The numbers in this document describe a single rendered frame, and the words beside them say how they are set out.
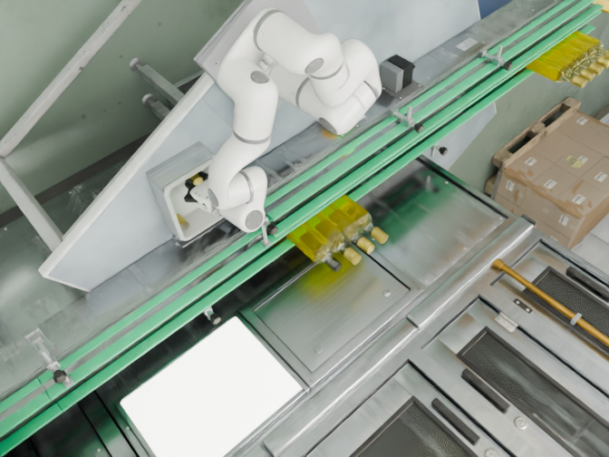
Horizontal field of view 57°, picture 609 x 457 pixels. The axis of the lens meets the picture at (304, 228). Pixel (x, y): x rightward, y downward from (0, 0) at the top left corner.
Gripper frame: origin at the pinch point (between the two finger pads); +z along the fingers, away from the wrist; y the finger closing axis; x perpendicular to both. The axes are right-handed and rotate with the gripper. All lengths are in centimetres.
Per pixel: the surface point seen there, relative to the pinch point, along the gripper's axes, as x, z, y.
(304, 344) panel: -48, -29, 0
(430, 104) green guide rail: -17, -9, 82
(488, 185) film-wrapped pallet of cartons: -268, 149, 310
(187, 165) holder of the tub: 6.5, -1.9, -1.2
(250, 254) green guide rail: -25.6, -8.5, 3.1
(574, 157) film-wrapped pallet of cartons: -253, 99, 368
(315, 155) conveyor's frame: -13.1, -3.1, 37.0
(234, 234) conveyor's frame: -21.8, -1.2, 3.5
